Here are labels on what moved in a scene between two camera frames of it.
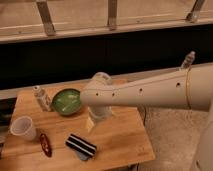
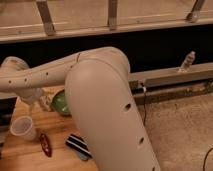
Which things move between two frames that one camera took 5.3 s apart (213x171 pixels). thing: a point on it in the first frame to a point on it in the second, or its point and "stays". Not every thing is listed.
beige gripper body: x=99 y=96 to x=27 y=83
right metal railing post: x=194 y=15 stays
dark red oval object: x=45 y=145 stays
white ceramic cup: x=23 y=126 stays
